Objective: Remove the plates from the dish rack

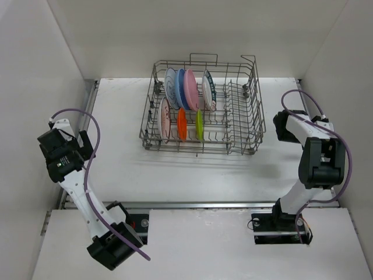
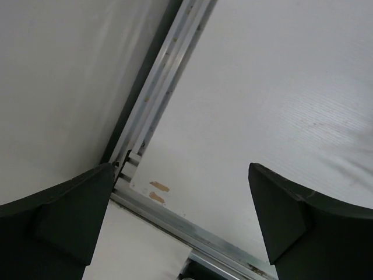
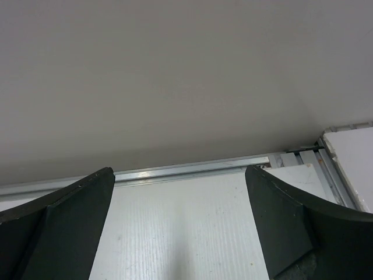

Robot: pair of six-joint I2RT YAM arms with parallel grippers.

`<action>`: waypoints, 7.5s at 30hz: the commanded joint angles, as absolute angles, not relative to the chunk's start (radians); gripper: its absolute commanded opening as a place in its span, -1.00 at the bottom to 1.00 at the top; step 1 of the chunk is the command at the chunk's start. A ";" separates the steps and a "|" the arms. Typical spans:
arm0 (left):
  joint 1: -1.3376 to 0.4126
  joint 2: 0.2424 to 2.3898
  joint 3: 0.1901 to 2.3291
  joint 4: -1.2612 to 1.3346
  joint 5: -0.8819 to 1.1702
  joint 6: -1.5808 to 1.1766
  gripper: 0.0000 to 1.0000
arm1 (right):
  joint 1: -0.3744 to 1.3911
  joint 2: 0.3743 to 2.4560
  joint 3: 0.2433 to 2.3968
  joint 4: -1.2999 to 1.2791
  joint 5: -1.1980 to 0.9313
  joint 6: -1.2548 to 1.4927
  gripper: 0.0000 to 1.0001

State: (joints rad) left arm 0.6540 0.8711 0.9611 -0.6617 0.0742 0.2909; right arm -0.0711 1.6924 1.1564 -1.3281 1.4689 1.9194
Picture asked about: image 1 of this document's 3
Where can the blue plastic plate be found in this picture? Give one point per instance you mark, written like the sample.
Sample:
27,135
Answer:
179,89

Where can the white plate orange sun pattern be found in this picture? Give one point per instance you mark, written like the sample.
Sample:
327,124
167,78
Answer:
164,121

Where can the white plate teal line pattern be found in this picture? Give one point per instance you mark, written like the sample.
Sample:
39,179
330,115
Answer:
169,86

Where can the pink plastic plate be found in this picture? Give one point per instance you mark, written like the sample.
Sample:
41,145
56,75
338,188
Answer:
191,90

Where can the small green plate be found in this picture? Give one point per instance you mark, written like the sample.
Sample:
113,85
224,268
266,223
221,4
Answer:
199,125

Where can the small orange plate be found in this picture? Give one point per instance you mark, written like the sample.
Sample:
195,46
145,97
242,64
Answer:
182,125

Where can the aluminium table frame rail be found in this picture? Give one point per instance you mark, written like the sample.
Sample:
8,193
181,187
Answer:
124,171

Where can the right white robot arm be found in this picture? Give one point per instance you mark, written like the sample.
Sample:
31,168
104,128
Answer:
321,165

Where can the white plate dark lettered rim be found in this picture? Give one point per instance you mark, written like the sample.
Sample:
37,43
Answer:
208,91

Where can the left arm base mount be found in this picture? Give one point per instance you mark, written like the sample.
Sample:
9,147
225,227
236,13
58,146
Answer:
140,223

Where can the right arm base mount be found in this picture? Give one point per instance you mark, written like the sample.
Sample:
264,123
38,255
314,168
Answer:
266,231

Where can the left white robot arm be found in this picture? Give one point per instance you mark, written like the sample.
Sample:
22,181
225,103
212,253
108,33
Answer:
65,156

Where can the grey wire dish rack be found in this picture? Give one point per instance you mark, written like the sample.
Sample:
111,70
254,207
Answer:
237,125

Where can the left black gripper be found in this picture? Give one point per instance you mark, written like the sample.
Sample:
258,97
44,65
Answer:
85,150

